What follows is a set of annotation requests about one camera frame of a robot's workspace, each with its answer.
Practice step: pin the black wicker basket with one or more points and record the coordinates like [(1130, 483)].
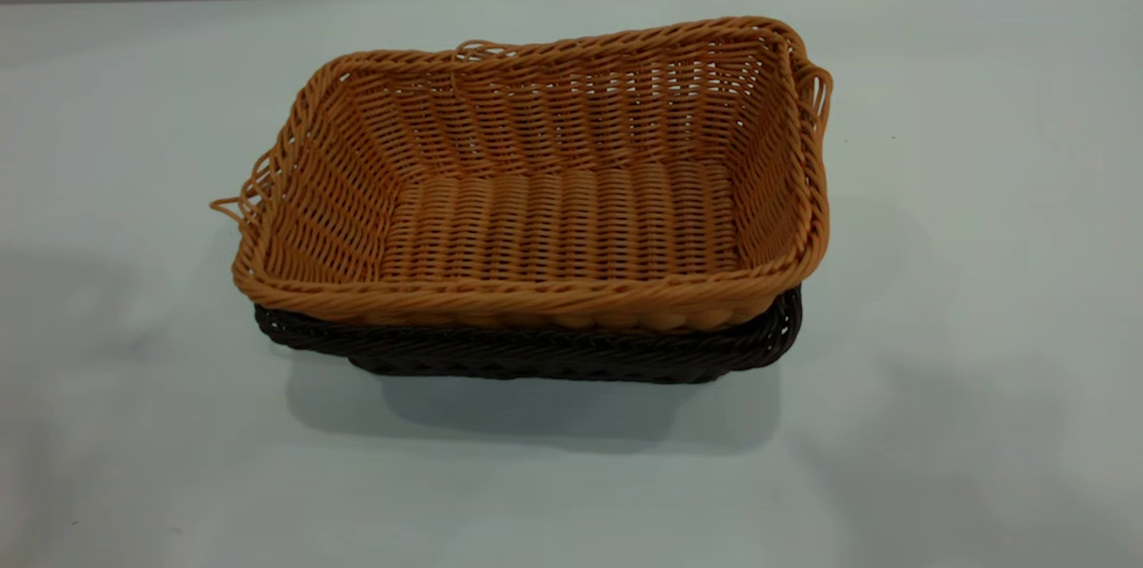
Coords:
[(536, 358)]

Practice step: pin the orange wicker basket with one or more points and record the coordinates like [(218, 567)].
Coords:
[(554, 229)]

